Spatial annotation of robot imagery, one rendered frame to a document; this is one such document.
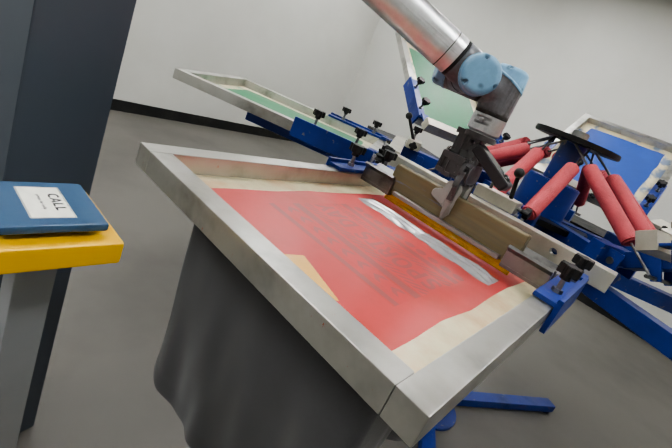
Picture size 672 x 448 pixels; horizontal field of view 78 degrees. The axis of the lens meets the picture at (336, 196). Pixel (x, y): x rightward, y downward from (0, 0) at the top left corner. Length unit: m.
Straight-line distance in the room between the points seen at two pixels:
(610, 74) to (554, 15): 0.92
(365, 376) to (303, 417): 0.23
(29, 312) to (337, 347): 0.36
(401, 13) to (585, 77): 4.54
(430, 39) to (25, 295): 0.71
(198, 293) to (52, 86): 0.48
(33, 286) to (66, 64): 0.50
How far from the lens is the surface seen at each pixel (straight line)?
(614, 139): 3.02
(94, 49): 0.98
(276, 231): 0.66
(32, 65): 0.94
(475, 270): 0.91
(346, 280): 0.61
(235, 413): 0.75
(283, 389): 0.65
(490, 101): 0.97
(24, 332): 0.63
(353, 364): 0.43
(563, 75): 5.32
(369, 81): 6.36
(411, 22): 0.81
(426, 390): 0.43
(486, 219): 0.97
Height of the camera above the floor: 1.22
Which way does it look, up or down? 16 degrees down
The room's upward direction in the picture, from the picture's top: 23 degrees clockwise
